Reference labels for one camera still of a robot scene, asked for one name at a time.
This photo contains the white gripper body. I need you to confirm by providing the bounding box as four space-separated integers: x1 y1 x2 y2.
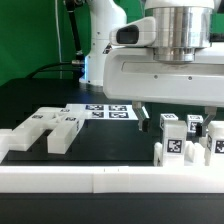
103 46 224 107

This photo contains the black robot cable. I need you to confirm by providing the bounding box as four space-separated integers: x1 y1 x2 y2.
25 0 86 79

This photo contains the white front fence wall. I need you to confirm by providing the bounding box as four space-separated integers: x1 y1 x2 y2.
0 166 224 193

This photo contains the white tagged cube far right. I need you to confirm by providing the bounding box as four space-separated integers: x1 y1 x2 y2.
187 115 203 133

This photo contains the white chair seat part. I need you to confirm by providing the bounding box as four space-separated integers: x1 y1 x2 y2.
153 141 205 167

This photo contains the white fence wall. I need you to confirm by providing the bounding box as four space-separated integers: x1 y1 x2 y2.
0 129 12 163
0 166 224 193

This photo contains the white chair back part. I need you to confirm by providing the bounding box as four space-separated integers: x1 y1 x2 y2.
9 104 86 154

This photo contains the white thin cable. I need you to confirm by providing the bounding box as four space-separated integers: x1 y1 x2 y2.
54 0 64 80

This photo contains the white left fence wall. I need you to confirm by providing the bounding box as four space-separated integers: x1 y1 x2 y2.
0 129 12 163

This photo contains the white paper tag sheet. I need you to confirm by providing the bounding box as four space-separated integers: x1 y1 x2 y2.
65 104 137 120

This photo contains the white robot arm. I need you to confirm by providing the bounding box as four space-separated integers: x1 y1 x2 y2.
81 0 224 136

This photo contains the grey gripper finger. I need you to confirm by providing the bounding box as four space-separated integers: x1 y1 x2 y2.
132 101 150 132
196 106 217 137

